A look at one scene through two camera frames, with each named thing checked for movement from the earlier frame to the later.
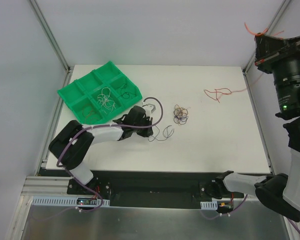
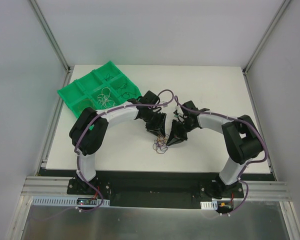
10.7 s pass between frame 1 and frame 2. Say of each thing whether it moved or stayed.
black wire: stayed
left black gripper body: moved
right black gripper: moved
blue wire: moved
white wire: stayed
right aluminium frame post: stayed
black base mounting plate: stayed
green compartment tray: stayed
